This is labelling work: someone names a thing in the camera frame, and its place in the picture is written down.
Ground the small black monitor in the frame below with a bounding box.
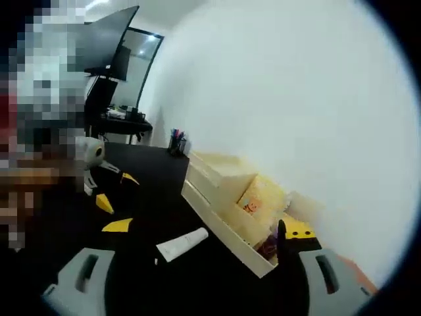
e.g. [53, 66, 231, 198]
[110, 45, 132, 82]

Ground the black mesh desk organizer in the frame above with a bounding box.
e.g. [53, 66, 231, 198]
[126, 105, 146, 121]

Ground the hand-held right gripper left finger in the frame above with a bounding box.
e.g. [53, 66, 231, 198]
[41, 217, 135, 316]

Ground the wooden desktop organizer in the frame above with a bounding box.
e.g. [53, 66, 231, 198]
[180, 149, 327, 279]

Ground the wooden drawer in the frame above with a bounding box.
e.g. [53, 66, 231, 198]
[189, 159, 224, 184]
[182, 180, 218, 207]

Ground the white cosmetic tube bottle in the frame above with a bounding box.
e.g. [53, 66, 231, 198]
[155, 227, 209, 263]

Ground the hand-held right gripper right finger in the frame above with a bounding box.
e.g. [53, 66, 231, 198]
[277, 219, 374, 316]

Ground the black office desk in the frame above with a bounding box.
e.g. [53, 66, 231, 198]
[86, 113, 155, 136]

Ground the black framed glass door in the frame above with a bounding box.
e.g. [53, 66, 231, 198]
[126, 26, 164, 109]

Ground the person's right hand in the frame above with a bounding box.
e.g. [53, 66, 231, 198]
[340, 255, 380, 294]

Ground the black table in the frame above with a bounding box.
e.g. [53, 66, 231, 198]
[12, 141, 316, 316]

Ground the purple cosmetic bottle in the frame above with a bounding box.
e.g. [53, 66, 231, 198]
[259, 230, 280, 261]

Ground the cream mesh pouch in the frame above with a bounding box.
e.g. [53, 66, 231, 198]
[238, 179, 287, 228]

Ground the black mesh pen holder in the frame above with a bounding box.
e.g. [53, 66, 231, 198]
[166, 128, 188, 158]

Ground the large black monitor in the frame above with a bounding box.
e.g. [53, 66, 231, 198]
[84, 5, 141, 79]

